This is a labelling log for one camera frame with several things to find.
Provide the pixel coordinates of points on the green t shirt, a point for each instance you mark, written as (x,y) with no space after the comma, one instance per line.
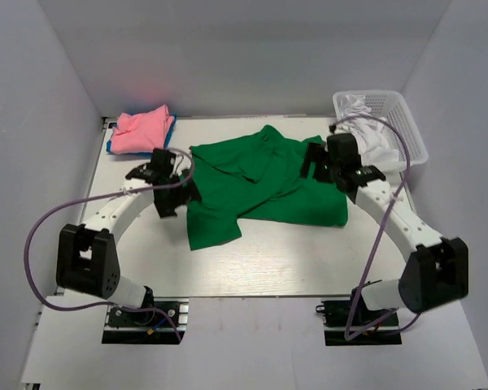
(257,177)

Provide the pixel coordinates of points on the white crumpled t shirt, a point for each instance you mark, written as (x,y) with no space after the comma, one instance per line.
(370,135)

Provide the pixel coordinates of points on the white plastic basket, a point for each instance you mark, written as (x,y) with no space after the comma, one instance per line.
(390,106)

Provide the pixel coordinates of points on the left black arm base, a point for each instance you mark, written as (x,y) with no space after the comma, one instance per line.
(125,328)

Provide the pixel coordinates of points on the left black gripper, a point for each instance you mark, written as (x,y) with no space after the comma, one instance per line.
(187,194)

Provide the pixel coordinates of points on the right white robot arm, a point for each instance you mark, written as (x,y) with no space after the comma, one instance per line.
(436,270)

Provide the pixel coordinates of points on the pink folded t shirt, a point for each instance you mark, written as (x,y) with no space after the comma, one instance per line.
(141,133)

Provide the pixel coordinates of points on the blue folded t shirt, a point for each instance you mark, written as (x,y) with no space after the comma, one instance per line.
(166,143)

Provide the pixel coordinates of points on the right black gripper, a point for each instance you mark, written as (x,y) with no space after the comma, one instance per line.
(315,153)

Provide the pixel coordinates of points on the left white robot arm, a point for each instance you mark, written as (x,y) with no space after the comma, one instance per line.
(87,254)

